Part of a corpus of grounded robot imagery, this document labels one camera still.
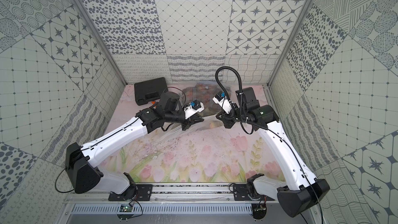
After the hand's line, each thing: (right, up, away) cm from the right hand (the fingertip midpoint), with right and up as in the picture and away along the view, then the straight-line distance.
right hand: (220, 117), depth 71 cm
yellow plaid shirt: (-3, -5, +11) cm, 12 cm away
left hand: (-7, -1, -2) cm, 8 cm away
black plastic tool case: (-48, +14, +40) cm, 64 cm away
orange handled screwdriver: (-44, +6, +38) cm, 59 cm away
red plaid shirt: (-8, +12, +39) cm, 41 cm away
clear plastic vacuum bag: (-6, -16, +22) cm, 28 cm away
